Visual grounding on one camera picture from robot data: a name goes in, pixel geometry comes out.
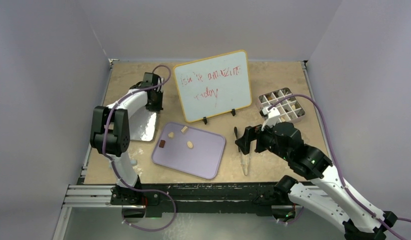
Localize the metal tweezers black tips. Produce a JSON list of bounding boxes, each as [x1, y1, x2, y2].
[[233, 126, 251, 176]]

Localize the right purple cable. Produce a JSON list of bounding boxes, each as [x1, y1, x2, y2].
[[266, 93, 411, 240]]

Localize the beige square chocolate top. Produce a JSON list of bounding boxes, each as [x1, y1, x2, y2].
[[180, 126, 188, 134]]

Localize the brown rectangular chocolate bar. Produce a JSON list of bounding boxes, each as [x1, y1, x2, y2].
[[158, 140, 166, 148]]

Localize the lilac plastic tray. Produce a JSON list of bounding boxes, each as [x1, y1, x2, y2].
[[151, 122, 226, 180]]

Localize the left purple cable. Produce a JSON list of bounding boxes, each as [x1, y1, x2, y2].
[[102, 64, 172, 193]]

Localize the silver metal box lid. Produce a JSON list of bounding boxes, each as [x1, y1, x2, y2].
[[128, 107, 158, 142]]

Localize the lower purple cable loop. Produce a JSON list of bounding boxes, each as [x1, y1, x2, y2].
[[121, 189, 177, 233]]

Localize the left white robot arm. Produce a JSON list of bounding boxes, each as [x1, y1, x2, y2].
[[89, 72, 163, 205]]

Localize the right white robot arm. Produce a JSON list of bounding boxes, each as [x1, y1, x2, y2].
[[235, 122, 398, 240]]

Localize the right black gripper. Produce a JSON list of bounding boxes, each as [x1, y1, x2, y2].
[[235, 118, 291, 161]]

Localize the yellow framed whiteboard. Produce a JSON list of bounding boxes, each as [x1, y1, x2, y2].
[[172, 50, 253, 123]]

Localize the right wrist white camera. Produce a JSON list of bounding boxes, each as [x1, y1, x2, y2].
[[259, 107, 281, 131]]

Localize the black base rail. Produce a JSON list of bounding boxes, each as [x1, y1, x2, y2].
[[110, 182, 301, 221]]

